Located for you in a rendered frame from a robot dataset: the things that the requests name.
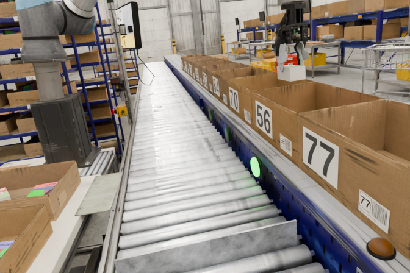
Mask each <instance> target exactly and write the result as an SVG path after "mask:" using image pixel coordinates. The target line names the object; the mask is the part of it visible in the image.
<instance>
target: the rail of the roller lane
mask: <svg viewBox="0 0 410 273"><path fill-rule="evenodd" d="M143 69H144V64H143V65H142V70H141V74H140V79H141V81H142V77H143ZM140 79H139V83H138V88H137V93H136V97H135V102H134V107H133V109H134V116H135V122H134V123H130V125H129V130H128V135H127V138H126V145H125V147H124V152H123V158H122V161H121V167H120V172H123V175H122V177H121V180H120V184H119V186H118V189H117V192H116V195H115V198H114V200H113V204H112V209H111V212H110V218H109V223H108V226H107V232H106V237H105V240H104V245H103V249H102V259H101V261H100V263H99V268H98V273H115V270H116V267H115V262H114V260H115V259H117V255H118V252H119V251H120V248H118V243H120V237H121V236H122V234H120V230H121V225H122V224H123V223H124V222H122V218H123V213H124V212H125V211H123V208H124V204H125V198H126V190H127V183H128V176H129V170H130V164H131V154H132V150H133V149H132V146H133V142H134V135H135V134H134V132H135V127H136V119H137V112H138V103H139V99H140V90H141V86H142V82H141V81H140Z"/></svg>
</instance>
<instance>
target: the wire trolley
mask: <svg viewBox="0 0 410 273"><path fill-rule="evenodd" d="M390 44H394V48H390ZM395 44H399V48H395ZM400 44H404V47H403V48H400ZM405 44H410V43H387V44H374V45H372V46H369V47H366V48H363V49H361V51H362V57H363V51H365V58H362V59H361V60H365V64H366V66H365V65H364V61H363V67H362V68H361V69H360V70H362V91H361V93H364V71H365V70H375V85H374V92H373V93H371V94H370V95H372V94H373V95H374V96H380V95H376V92H379V93H381V94H382V93H388V95H389V93H395V94H396V93H402V95H403V94H409V97H404V98H410V93H404V92H391V91H376V78H377V70H410V69H409V68H410V67H408V65H410V64H408V63H410V62H409V61H407V62H404V61H403V59H407V60H409V59H410V58H409V53H410V52H409V51H408V52H404V49H410V47H405ZM377 45H380V48H371V47H374V46H377ZM381 45H384V48H381ZM385 45H389V48H385ZM382 49H384V53H380V51H379V59H376V55H377V53H376V55H375V50H382ZM385 49H386V53H385ZM387 49H389V50H390V49H391V50H394V49H397V53H387ZM399 49H403V52H400V53H403V55H402V58H392V54H397V55H398V56H399ZM367 50H368V55H369V57H370V59H368V56H367V54H366V52H367ZM372 50H374V54H373V55H374V58H375V59H371V53H372ZM404 53H408V58H403V57H404ZM380 54H386V57H387V54H391V58H388V59H391V62H389V61H388V62H387V61H383V62H381V60H388V59H380ZM373 55H372V56H373ZM392 59H393V62H392ZM394 59H402V62H399V61H396V62H394ZM368 60H370V64H369V65H368ZM374 60H375V62H374ZM376 60H380V61H378V62H376ZM397 63H400V64H401V66H400V67H397V66H399V65H397ZM403 63H405V64H406V63H407V64H408V65H407V66H405V67H402V66H403ZM372 64H375V65H372ZM378 64H379V65H378ZM381 64H384V65H381ZM385 64H390V65H385ZM391 64H396V65H391ZM368 66H370V67H368ZM371 66H375V67H371ZM377 66H380V67H377ZM381 66H385V67H381ZM386 66H390V67H386ZM391 66H395V67H391ZM367 68H371V69H367ZM372 68H375V69H372ZM377 68H380V69H377ZM382 68H385V69H382ZM388 68H390V69H388ZM391 68H392V69H391ZM393 68H396V69H393ZM398 68H401V69H398ZM402 68H407V69H402ZM393 97H401V100H395V98H394V100H393V99H390V100H393V101H398V102H402V103H406V102H407V103H406V104H410V103H408V102H410V100H408V101H403V100H402V96H393Z"/></svg>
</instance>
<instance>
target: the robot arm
mask: <svg viewBox="0 0 410 273"><path fill-rule="evenodd" d="M97 1H98V0H62V1H61V2H53V0H16V1H15V3H16V12H17V15H18V21H19V25H20V31H21V36H22V39H23V46H22V50H21V60H47V59H62V58H67V53H66V51H65V50H64V48H63V46H62V44H61V42H60V39H59V35H85V34H89V33H91V32H92V31H93V30H94V28H95V26H96V18H95V16H96V14H95V9H94V6H95V4H96V2H97ZM306 1H307V0H277V5H281V10H286V13H285V15H284V16H283V18H282V20H281V22H280V24H279V26H278V27H277V29H276V31H275V34H276V40H275V54H276V59H277V62H278V66H279V69H280V71H281V72H283V70H284V62H286V61H287V53H286V52H287V45H286V44H287V43H296V42H297V43H296V45H295V46H294V50H295V52H296V53H297V59H298V65H304V61H305V60H306V59H308V58H309V53H308V51H306V50H305V45H306V41H308V40H311V23H306V22H303V8H306V3H303V2H306ZM308 28H309V37H308Z"/></svg>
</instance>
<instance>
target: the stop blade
mask: <svg viewBox="0 0 410 273"><path fill-rule="evenodd" d="M294 246H297V221H296V219H295V220H292V221H287V222H282V223H278V224H273V225H268V226H264V227H259V228H256V229H251V230H246V231H242V232H237V233H232V234H228V235H223V236H218V237H215V238H209V239H204V240H201V241H195V242H192V243H187V244H181V245H178V246H173V247H168V248H164V249H159V250H154V251H151V252H146V253H141V254H137V255H132V256H128V257H123V258H118V259H115V260H114V262H115V267H116V270H117V273H183V272H187V271H192V270H195V269H201V268H205V267H208V266H213V265H216V264H222V263H226V262H229V261H234V260H239V259H243V258H247V257H252V256H255V255H260V254H265V253H268V252H273V251H276V250H281V249H286V248H289V247H294Z"/></svg>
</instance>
